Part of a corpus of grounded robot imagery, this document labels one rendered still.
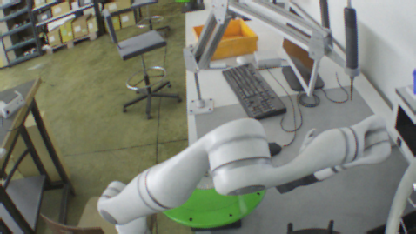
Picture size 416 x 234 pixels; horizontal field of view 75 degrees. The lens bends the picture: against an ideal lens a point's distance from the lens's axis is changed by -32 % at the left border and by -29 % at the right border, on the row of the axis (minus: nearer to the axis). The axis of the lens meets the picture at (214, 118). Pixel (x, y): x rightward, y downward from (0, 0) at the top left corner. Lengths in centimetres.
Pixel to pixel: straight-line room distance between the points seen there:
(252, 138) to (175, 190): 19
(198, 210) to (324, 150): 41
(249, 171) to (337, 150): 18
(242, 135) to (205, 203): 40
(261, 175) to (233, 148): 6
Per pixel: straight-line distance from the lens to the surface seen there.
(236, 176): 52
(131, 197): 74
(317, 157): 59
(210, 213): 90
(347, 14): 84
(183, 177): 64
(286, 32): 101
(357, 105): 156
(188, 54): 143
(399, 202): 54
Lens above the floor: 174
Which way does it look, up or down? 34 degrees down
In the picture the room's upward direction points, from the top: 9 degrees counter-clockwise
